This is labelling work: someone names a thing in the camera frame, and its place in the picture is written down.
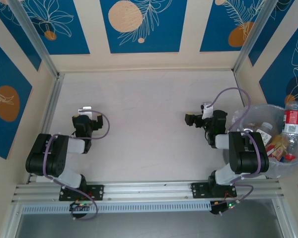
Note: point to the aluminium frame post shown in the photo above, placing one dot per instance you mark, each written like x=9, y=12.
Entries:
x=256, y=32
x=32, y=32
x=283, y=218
x=11, y=223

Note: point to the brown drink bottle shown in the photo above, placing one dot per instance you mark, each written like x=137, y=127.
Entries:
x=254, y=125

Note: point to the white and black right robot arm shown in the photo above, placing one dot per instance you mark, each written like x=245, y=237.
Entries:
x=248, y=158

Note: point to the aluminium side rail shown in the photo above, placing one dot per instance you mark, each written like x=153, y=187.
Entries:
x=239, y=86
x=50, y=111

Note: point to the clear square bottle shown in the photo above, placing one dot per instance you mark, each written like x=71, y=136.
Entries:
x=264, y=136

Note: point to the clear plastic bin liner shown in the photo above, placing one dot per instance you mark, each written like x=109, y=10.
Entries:
x=275, y=169

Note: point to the small circuit board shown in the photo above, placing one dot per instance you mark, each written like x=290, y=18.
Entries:
x=217, y=210
x=78, y=206

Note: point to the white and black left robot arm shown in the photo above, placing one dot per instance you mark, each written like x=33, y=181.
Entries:
x=57, y=161

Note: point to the grey round waste bin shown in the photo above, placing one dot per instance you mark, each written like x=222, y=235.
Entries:
x=225, y=156

